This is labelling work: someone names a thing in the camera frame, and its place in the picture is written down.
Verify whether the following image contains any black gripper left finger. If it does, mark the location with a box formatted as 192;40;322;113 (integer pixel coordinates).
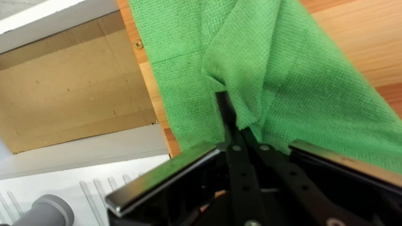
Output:
216;92;268;226

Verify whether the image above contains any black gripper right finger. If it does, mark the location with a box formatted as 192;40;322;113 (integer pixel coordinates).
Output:
243;129;368;226

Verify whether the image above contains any green towel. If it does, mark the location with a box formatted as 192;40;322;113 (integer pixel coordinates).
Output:
129;0;402;173

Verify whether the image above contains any white sink basin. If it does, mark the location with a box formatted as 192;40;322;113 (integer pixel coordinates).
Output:
0;0;173;226

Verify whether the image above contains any wooden counter cabinet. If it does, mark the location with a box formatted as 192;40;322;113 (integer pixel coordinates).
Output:
117;0;402;157

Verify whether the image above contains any grey faucet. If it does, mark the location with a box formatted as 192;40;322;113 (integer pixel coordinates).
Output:
13;195;75;226

